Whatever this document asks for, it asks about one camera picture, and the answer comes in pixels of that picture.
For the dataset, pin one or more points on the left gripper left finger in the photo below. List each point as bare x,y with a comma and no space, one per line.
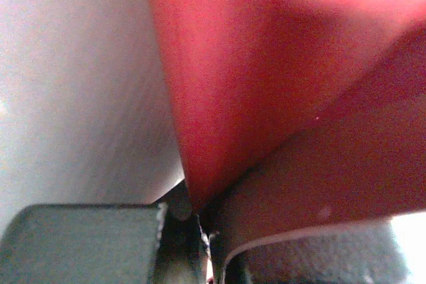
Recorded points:
183,254

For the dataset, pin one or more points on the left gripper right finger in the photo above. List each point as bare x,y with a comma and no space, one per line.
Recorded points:
226,257

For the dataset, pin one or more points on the cream printed ribbon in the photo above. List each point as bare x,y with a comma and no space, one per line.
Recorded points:
355,254

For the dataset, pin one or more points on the dark red wrapping cloth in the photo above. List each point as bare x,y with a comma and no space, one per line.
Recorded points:
295,116

